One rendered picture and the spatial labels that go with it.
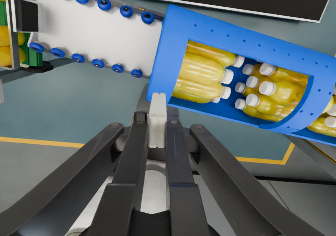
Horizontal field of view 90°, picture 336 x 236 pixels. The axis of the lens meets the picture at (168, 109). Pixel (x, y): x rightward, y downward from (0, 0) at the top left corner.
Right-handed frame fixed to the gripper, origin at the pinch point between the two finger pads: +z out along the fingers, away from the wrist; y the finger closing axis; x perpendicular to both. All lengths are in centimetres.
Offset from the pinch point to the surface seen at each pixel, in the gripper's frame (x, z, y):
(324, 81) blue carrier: -0.8, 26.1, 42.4
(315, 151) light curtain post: -49, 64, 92
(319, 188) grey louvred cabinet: -154, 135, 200
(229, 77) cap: -1.6, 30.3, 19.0
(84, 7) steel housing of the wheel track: 17, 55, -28
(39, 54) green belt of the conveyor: -1, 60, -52
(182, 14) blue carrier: 13.1, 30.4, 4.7
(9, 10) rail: 14, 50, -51
